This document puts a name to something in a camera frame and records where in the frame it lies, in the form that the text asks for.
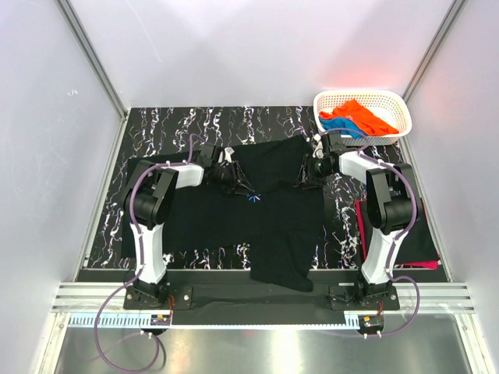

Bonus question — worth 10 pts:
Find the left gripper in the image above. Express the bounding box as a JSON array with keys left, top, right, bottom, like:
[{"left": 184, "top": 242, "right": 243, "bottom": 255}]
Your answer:
[{"left": 211, "top": 161, "right": 254, "bottom": 196}]

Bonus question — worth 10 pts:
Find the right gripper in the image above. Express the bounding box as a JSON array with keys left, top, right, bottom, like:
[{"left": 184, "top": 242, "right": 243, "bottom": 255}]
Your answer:
[{"left": 294, "top": 153, "right": 334, "bottom": 190}]

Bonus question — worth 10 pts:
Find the black polo shirt blue logo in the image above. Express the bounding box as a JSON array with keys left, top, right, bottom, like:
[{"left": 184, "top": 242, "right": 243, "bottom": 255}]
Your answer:
[{"left": 122, "top": 136, "right": 324, "bottom": 292}]

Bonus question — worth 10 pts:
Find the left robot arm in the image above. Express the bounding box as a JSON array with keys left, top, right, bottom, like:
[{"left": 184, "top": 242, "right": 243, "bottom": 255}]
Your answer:
[{"left": 122, "top": 144, "right": 254, "bottom": 309}]

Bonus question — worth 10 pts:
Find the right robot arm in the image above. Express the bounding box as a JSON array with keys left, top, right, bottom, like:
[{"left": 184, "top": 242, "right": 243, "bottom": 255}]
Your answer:
[{"left": 296, "top": 128, "right": 421, "bottom": 309}]

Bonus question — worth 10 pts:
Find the blue t shirt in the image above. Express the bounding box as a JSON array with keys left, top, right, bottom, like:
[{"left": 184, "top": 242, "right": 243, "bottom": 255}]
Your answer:
[{"left": 320, "top": 117, "right": 367, "bottom": 139}]

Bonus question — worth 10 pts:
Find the orange t shirt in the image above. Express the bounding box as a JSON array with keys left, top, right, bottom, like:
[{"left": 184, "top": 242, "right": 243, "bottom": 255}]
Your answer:
[{"left": 319, "top": 99, "right": 399, "bottom": 136}]

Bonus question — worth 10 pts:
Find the white plastic laundry basket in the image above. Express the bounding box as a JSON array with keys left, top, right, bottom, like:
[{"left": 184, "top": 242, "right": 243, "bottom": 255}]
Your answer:
[{"left": 313, "top": 89, "right": 412, "bottom": 146}]

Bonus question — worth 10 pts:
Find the folded black t shirt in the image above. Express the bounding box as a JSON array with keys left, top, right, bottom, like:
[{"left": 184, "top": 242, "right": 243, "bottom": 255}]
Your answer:
[{"left": 356, "top": 197, "right": 441, "bottom": 270}]

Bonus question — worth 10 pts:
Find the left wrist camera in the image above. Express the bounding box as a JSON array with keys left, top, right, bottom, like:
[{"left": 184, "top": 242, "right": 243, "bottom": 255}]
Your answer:
[{"left": 196, "top": 144, "right": 235, "bottom": 167}]

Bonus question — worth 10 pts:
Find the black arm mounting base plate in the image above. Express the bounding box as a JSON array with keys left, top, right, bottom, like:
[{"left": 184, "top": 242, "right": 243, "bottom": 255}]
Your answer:
[{"left": 123, "top": 268, "right": 399, "bottom": 326}]

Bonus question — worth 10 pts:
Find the left aluminium frame post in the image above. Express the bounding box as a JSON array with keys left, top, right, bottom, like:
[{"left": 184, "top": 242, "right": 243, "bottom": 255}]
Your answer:
[{"left": 54, "top": 0, "right": 129, "bottom": 120}]

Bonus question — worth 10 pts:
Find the aluminium frame post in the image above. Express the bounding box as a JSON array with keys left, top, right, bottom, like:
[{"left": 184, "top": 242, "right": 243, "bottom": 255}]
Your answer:
[
  {"left": 54, "top": 0, "right": 129, "bottom": 120},
  {"left": 402, "top": 0, "right": 468, "bottom": 103}
]

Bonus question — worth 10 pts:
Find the aluminium front rail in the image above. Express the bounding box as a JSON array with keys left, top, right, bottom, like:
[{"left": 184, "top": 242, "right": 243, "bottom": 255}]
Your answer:
[{"left": 54, "top": 282, "right": 475, "bottom": 314}]

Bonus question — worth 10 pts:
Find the right aluminium frame post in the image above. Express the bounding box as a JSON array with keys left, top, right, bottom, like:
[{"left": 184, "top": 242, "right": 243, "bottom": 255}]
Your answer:
[{"left": 402, "top": 0, "right": 468, "bottom": 103}]

